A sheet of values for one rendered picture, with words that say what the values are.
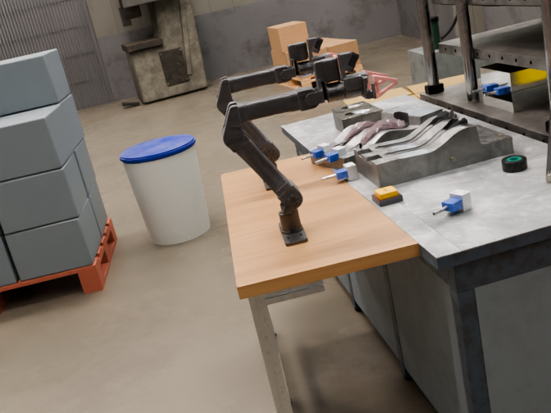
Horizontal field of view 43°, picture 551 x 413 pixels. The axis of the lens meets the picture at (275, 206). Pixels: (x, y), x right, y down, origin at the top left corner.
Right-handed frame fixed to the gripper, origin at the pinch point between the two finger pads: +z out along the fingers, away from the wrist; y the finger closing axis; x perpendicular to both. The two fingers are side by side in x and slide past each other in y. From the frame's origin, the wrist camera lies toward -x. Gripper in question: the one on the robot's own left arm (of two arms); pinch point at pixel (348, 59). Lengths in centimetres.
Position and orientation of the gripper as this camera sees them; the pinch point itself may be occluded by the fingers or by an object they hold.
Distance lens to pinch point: 272.2
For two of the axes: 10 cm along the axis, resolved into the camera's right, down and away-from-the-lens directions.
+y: -1.1, -3.0, 9.5
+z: 9.7, -2.2, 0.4
